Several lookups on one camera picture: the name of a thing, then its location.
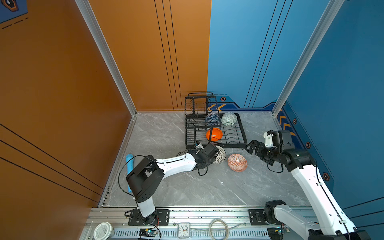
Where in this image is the left green circuit board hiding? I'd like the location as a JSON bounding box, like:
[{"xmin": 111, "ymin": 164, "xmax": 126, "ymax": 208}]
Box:
[{"xmin": 138, "ymin": 229, "xmax": 160, "ymax": 240}]

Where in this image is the blue geometric pattern bowl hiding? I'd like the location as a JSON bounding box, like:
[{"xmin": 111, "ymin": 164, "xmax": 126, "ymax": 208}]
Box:
[{"xmin": 205, "ymin": 113, "xmax": 221, "ymax": 126}]

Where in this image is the small white clock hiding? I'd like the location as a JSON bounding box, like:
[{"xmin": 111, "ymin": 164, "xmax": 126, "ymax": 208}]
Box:
[{"xmin": 178, "ymin": 223, "xmax": 191, "ymax": 239}]

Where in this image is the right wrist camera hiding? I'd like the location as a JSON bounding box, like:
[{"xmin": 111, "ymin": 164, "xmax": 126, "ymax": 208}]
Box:
[{"xmin": 264, "ymin": 132, "xmax": 274, "ymax": 148}]

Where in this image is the light blue cylinder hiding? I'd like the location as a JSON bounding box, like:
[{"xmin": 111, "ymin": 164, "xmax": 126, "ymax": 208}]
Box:
[{"xmin": 126, "ymin": 154, "xmax": 135, "ymax": 174}]

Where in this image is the black wire dish rack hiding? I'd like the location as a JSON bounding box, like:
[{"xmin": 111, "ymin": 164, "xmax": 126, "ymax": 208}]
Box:
[{"xmin": 184, "ymin": 92, "xmax": 248, "ymax": 149}]

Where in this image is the orange plastic bowl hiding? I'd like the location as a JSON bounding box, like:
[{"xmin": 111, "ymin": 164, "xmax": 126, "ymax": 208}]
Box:
[{"xmin": 206, "ymin": 128, "xmax": 223, "ymax": 142}]

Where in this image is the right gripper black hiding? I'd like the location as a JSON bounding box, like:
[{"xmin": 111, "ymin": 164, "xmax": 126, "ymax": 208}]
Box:
[{"xmin": 243, "ymin": 139, "xmax": 282, "ymax": 164}]

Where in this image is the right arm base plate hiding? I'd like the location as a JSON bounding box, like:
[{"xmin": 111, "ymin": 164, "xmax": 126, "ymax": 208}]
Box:
[{"xmin": 248, "ymin": 209, "xmax": 268, "ymax": 226}]

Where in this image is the red patterned bowl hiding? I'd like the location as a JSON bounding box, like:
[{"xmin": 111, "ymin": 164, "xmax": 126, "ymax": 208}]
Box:
[{"xmin": 228, "ymin": 154, "xmax": 248, "ymax": 172}]

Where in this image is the green patterned bowl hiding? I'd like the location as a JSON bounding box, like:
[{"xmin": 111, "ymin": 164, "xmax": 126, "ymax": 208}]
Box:
[{"xmin": 221, "ymin": 113, "xmax": 238, "ymax": 126}]

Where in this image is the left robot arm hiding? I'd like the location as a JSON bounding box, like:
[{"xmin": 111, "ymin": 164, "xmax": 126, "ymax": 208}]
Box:
[{"xmin": 118, "ymin": 142, "xmax": 220, "ymax": 227}]

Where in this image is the white round lid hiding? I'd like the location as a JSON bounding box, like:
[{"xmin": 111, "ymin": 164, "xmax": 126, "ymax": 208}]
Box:
[{"xmin": 93, "ymin": 222, "xmax": 115, "ymax": 240}]

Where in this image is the coiled white cable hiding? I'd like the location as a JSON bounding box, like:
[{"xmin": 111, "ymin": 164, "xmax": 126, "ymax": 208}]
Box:
[{"xmin": 209, "ymin": 218, "xmax": 230, "ymax": 240}]

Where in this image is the right circuit board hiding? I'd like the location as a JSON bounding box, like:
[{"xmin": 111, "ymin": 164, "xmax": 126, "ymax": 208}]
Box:
[{"xmin": 275, "ymin": 227, "xmax": 290, "ymax": 235}]

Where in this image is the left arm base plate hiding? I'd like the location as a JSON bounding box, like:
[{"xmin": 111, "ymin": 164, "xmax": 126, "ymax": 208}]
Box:
[{"xmin": 124, "ymin": 209, "xmax": 170, "ymax": 226}]

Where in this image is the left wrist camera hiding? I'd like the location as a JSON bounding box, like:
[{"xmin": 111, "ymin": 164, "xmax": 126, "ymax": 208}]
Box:
[{"xmin": 194, "ymin": 141, "xmax": 204, "ymax": 149}]

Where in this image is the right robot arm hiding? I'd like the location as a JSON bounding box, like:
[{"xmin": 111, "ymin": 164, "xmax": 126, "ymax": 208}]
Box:
[{"xmin": 244, "ymin": 130, "xmax": 370, "ymax": 240}]

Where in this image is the white lattice bowl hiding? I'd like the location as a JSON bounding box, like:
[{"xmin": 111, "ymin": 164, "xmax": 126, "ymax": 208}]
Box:
[{"xmin": 213, "ymin": 146, "xmax": 226, "ymax": 165}]

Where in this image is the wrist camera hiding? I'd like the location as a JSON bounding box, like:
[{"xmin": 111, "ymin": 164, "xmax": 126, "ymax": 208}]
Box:
[
  {"xmin": 264, "ymin": 132, "xmax": 274, "ymax": 148},
  {"xmin": 194, "ymin": 141, "xmax": 204, "ymax": 149}
]

